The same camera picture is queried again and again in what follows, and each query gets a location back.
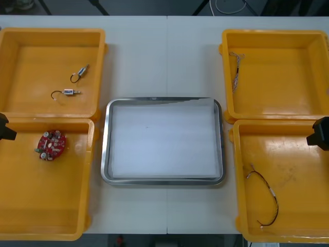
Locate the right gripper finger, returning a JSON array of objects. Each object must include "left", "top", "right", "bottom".
[
  {"left": 306, "top": 133, "right": 329, "bottom": 152},
  {"left": 313, "top": 116, "right": 329, "bottom": 135}
]

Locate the round red circuit board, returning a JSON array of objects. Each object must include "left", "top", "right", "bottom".
[{"left": 34, "top": 129, "right": 67, "bottom": 162}]

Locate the red black yellow wire harness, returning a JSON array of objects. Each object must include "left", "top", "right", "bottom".
[{"left": 246, "top": 163, "right": 280, "bottom": 230}]

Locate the small metal solenoid blue label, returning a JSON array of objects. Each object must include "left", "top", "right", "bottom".
[
  {"left": 50, "top": 88, "right": 82, "bottom": 101},
  {"left": 70, "top": 64, "right": 90, "bottom": 84}
]

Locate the blue-white twisted wire harness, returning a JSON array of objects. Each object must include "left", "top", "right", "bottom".
[{"left": 229, "top": 51, "right": 246, "bottom": 94}]

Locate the yellow-orange plastic bin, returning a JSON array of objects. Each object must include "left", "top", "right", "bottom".
[
  {"left": 0, "top": 117, "right": 100, "bottom": 241},
  {"left": 0, "top": 27, "right": 107, "bottom": 122},
  {"left": 229, "top": 118, "right": 329, "bottom": 244},
  {"left": 218, "top": 28, "right": 329, "bottom": 125}
]

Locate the steel tray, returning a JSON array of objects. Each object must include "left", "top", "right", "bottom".
[{"left": 100, "top": 96, "right": 227, "bottom": 187}]

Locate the black stand leg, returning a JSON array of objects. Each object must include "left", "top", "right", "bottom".
[
  {"left": 88, "top": 0, "right": 111, "bottom": 16},
  {"left": 191, "top": 0, "right": 211, "bottom": 16}
]

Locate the white cable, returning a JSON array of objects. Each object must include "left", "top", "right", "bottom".
[{"left": 209, "top": 0, "right": 248, "bottom": 15}]

